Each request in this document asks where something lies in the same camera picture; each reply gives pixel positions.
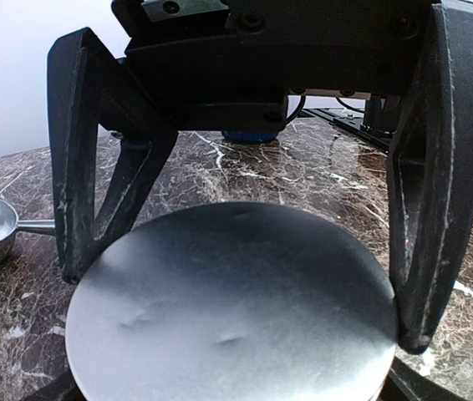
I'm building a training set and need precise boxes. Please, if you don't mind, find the black front rail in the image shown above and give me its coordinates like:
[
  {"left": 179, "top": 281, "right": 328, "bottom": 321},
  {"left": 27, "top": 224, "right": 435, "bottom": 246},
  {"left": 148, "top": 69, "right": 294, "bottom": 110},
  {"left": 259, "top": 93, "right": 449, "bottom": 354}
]
[{"left": 294, "top": 106, "right": 473, "bottom": 226}]

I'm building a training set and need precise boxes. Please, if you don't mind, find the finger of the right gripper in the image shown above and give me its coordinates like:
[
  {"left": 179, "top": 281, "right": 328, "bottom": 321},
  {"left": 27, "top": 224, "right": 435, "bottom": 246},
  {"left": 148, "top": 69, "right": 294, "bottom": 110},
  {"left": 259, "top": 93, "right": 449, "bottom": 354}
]
[
  {"left": 47, "top": 28, "right": 178, "bottom": 284},
  {"left": 387, "top": 6, "right": 473, "bottom": 354}
]

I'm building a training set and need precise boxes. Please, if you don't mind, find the dark blue mug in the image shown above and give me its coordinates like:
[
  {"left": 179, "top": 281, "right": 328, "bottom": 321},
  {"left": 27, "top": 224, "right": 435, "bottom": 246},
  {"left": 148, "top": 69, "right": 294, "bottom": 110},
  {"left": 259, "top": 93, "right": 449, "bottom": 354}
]
[{"left": 221, "top": 130, "right": 278, "bottom": 145}]

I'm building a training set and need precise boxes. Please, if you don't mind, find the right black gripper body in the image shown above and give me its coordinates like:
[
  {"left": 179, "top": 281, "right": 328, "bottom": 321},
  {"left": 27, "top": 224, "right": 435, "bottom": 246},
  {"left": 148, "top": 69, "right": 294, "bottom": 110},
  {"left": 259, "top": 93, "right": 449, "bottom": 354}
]
[{"left": 111, "top": 1, "right": 431, "bottom": 131}]

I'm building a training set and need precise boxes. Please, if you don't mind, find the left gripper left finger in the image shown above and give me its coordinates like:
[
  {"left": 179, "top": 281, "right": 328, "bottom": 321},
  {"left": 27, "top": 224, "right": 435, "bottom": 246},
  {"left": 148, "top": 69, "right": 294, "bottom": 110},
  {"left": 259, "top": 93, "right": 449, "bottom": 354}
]
[{"left": 22, "top": 371, "right": 82, "bottom": 401}]

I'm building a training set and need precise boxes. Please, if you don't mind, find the white jar lid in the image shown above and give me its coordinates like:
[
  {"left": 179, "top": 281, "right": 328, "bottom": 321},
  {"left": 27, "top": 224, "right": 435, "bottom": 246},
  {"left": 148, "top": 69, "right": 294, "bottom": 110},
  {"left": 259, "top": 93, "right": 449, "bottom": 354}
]
[{"left": 65, "top": 202, "right": 399, "bottom": 400}]

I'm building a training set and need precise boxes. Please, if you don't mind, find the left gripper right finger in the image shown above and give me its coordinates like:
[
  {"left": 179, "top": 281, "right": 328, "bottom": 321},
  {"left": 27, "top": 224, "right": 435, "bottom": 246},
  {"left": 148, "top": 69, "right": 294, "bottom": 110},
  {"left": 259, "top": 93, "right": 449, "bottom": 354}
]
[{"left": 382, "top": 358, "right": 454, "bottom": 401}]

